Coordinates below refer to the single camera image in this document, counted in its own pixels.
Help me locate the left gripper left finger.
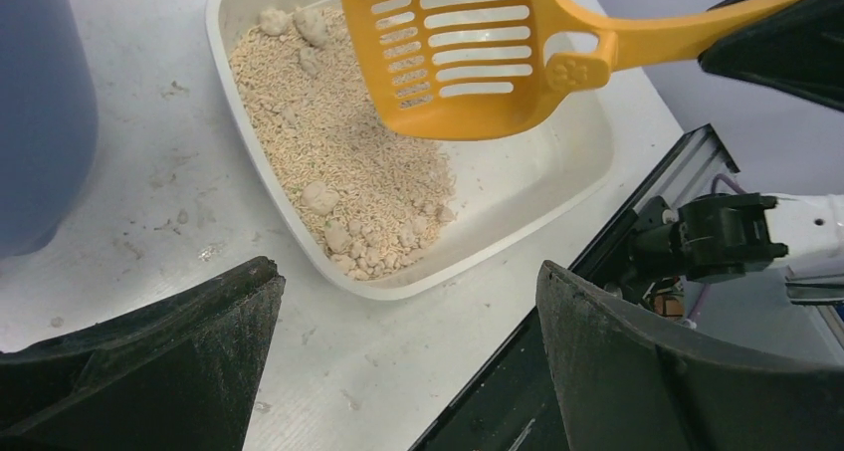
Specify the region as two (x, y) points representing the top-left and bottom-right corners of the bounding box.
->
(1, 257), (286, 450)

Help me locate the tan cat litter pile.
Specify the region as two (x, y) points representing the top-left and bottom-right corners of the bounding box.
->
(229, 6), (456, 281)

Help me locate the orange litter scoop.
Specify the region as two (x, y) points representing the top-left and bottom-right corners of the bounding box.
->
(341, 0), (800, 140)

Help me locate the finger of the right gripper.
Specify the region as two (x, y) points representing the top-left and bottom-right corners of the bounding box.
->
(698, 0), (843, 112)

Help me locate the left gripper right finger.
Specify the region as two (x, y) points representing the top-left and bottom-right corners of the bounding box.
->
(535, 261), (843, 450)

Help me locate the blue plastic bucket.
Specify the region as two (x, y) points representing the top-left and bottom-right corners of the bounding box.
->
(1, 0), (99, 258)

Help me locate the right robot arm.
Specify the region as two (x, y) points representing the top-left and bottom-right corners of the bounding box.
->
(616, 0), (843, 305)

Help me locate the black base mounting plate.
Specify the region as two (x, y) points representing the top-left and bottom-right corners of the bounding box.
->
(408, 197), (667, 451)

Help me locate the white litter tray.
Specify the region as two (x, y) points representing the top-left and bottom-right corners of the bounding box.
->
(205, 0), (616, 301)

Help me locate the aluminium frame rail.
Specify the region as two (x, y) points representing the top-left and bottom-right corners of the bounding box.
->
(566, 122), (844, 350)

